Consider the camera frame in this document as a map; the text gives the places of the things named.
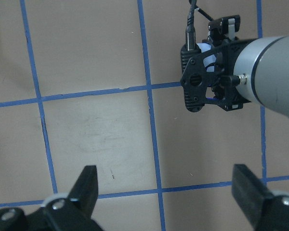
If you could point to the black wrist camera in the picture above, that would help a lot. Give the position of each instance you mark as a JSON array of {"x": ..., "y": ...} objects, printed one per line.
[{"x": 196, "y": 78}]

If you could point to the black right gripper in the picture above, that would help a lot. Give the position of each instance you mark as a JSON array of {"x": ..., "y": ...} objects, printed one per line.
[{"x": 227, "y": 48}]

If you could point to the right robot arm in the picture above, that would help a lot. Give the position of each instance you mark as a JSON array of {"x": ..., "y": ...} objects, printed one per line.
[{"x": 263, "y": 69}]

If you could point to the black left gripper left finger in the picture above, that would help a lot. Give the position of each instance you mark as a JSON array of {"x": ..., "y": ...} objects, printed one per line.
[{"x": 60, "y": 212}]

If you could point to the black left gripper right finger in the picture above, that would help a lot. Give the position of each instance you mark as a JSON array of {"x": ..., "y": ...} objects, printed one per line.
[{"x": 264, "y": 209}]

